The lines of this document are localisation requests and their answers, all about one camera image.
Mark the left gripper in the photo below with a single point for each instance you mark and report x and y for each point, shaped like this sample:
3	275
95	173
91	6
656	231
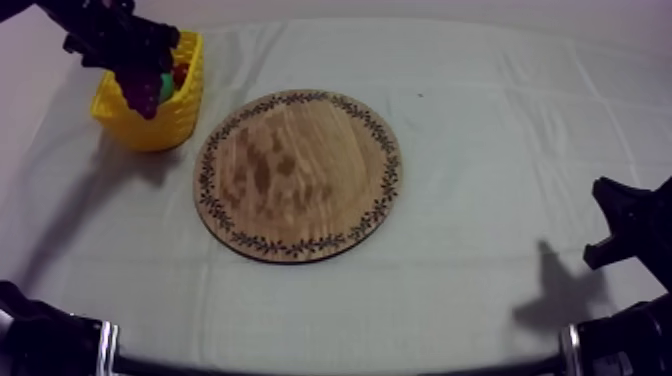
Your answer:
126	42

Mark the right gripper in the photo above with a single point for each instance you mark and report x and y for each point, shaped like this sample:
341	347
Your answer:
651	226

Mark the purple toy grapes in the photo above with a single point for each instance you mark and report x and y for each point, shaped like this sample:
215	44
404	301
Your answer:
143	94

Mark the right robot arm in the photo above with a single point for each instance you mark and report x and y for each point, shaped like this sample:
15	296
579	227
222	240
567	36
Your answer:
624	346

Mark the yellow plastic basket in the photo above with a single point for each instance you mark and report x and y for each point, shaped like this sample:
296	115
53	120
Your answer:
162	126

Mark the round wooden board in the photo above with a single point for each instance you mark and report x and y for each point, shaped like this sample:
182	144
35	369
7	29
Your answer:
315	173

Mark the green toy pear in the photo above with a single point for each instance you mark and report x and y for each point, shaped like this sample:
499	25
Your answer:
167	86

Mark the small red fruit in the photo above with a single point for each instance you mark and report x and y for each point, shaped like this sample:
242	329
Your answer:
180	74

